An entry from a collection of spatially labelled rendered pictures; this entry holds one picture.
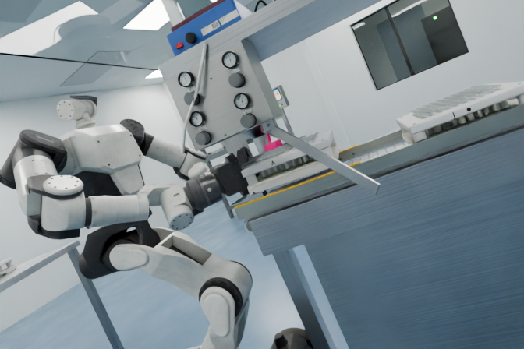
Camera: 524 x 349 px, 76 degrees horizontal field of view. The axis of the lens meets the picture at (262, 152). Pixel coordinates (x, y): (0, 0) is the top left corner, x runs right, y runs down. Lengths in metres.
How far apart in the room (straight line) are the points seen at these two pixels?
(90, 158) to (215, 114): 0.47
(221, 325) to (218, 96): 0.69
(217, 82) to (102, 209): 0.39
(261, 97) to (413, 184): 0.39
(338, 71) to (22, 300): 5.65
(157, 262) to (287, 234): 0.47
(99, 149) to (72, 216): 0.35
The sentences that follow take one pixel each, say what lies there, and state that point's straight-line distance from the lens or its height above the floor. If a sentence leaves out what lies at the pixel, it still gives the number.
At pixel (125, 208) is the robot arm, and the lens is 0.87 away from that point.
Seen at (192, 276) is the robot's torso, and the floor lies 0.65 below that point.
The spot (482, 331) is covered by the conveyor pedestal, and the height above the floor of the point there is 0.34.
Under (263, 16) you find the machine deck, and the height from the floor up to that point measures 1.22.
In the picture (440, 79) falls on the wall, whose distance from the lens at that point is 5.71.
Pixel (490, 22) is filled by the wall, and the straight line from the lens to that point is 5.71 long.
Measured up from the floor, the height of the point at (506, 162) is 0.73.
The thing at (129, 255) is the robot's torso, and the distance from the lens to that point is 1.21.
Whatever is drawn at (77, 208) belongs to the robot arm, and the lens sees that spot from 0.85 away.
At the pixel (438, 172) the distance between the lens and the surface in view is 0.83.
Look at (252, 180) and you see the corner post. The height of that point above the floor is 0.88.
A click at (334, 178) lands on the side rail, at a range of 0.81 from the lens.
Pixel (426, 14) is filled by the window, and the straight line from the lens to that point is 5.83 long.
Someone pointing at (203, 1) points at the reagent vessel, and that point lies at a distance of 0.94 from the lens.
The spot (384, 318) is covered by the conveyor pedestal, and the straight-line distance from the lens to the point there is 1.01.
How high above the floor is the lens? 0.99
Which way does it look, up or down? 3 degrees down
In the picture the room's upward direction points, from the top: 23 degrees counter-clockwise
